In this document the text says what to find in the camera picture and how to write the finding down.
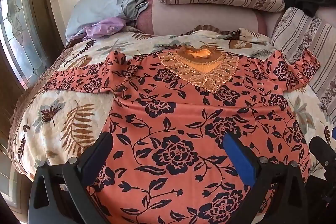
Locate orange black floral garment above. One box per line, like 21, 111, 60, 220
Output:
45, 47, 320, 223

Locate cream leaf pattern blanket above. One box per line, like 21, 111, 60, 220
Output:
7, 28, 336, 183

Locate striped floral flat pillow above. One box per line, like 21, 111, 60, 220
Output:
270, 6, 336, 125

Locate stained glass window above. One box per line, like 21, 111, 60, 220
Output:
1, 0, 51, 89

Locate purple floral cloth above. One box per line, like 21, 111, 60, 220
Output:
70, 17, 126, 40

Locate pink mauve large pillow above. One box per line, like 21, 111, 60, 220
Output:
135, 0, 267, 36

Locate grey blue pillow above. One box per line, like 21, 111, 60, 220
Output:
66, 0, 149, 40

